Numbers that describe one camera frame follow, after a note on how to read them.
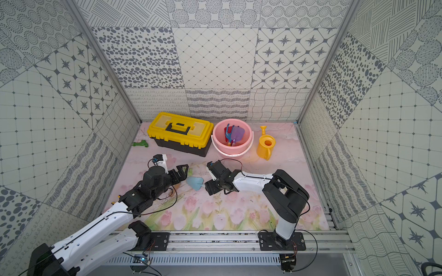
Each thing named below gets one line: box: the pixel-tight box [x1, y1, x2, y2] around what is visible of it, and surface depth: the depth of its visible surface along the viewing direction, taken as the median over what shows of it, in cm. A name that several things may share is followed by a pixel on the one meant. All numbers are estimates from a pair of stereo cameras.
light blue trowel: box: [185, 176, 206, 191], surface depth 92 cm
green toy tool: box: [131, 139, 150, 148], surface depth 109 cm
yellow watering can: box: [257, 125, 277, 161], surface depth 97 cm
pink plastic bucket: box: [210, 118, 255, 157], surface depth 98 cm
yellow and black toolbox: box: [146, 111, 215, 157], surface depth 96 cm
